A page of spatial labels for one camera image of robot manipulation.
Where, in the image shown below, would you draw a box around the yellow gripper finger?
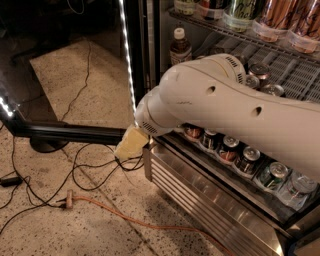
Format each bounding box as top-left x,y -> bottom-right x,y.
114,125 -> 149,160

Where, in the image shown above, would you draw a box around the brown tea bottle white cap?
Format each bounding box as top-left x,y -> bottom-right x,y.
170,27 -> 192,65

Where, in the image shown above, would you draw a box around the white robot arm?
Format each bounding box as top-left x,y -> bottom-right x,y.
115,54 -> 320,182

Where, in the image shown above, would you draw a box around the glass fridge door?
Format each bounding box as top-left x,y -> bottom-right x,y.
0,0 -> 145,147

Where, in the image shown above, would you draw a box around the green can bottom shelf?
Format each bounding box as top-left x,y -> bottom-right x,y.
258,162 -> 289,191

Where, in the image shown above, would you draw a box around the clear water bottle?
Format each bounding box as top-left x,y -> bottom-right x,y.
278,170 -> 318,211

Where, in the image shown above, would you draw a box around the stainless steel fridge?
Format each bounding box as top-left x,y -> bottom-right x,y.
145,0 -> 320,256

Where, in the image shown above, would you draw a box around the black round stand base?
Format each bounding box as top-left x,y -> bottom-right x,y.
30,137 -> 68,153

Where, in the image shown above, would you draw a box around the black power adapter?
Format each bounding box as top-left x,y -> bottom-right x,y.
0,177 -> 22,187

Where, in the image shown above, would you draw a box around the copper can second row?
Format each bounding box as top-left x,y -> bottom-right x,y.
249,62 -> 271,83

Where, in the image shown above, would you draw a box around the black soda can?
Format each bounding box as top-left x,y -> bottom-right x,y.
261,84 -> 285,97

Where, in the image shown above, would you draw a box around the black floor cables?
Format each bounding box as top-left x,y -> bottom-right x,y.
0,39 -> 145,234

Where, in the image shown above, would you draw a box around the orange extension cord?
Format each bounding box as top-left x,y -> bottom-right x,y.
55,189 -> 236,256

